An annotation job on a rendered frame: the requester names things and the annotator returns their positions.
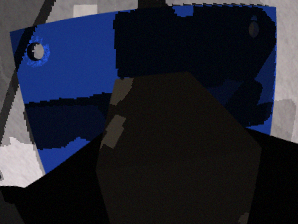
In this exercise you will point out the blue board with square handle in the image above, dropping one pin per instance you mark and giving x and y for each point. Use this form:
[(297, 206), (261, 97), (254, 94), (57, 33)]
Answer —
[(170, 89)]

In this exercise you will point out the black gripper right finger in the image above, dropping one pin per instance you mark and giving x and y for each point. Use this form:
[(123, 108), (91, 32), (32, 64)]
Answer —
[(275, 198)]

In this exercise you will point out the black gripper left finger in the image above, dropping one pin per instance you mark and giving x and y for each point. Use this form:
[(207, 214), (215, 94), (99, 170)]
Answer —
[(70, 194)]

